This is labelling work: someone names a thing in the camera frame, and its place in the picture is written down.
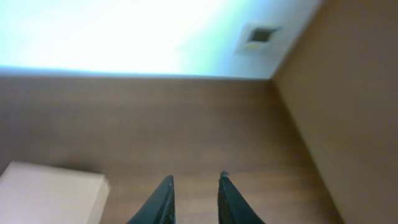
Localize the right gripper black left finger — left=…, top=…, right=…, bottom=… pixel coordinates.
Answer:
left=127, top=175, right=176, bottom=224

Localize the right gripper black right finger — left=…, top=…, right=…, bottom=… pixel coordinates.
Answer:
left=217, top=171, right=265, bottom=224

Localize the brown cardboard box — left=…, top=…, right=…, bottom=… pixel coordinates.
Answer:
left=1, top=161, right=110, bottom=224

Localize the white wall control panel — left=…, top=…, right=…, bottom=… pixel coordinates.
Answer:
left=234, top=21, right=283, bottom=55

